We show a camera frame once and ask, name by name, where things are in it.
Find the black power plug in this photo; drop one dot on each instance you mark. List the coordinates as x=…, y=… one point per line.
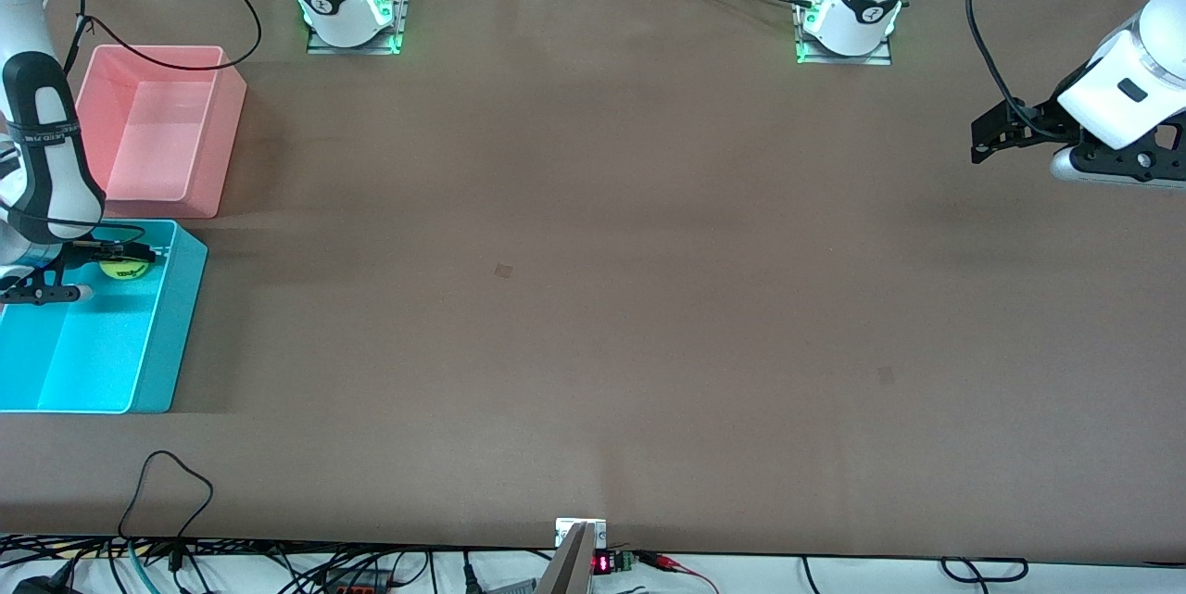
x=42, y=585

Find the grey box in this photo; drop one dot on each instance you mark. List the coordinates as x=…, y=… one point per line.
x=510, y=587

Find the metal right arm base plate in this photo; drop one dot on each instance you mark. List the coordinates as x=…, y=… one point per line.
x=352, y=48

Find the small white mounting plate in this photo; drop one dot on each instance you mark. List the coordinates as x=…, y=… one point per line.
x=565, y=531

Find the red black device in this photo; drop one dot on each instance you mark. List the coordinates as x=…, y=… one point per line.
x=357, y=588

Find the red LED display module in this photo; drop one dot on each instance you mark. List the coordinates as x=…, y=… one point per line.
x=602, y=563

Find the grey angled metal bar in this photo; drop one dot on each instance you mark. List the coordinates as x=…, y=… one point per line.
x=570, y=571

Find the yellow-green tennis ball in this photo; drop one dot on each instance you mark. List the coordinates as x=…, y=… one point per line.
x=125, y=271

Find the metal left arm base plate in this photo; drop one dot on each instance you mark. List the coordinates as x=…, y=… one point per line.
x=843, y=59

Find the pink plastic bin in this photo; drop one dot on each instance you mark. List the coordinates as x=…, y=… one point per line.
x=176, y=131

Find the blue plastic bin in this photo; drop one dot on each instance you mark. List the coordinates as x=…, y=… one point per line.
x=102, y=353

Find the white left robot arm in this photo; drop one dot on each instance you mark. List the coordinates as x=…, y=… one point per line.
x=862, y=1

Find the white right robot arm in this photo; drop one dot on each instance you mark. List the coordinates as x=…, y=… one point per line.
x=46, y=149

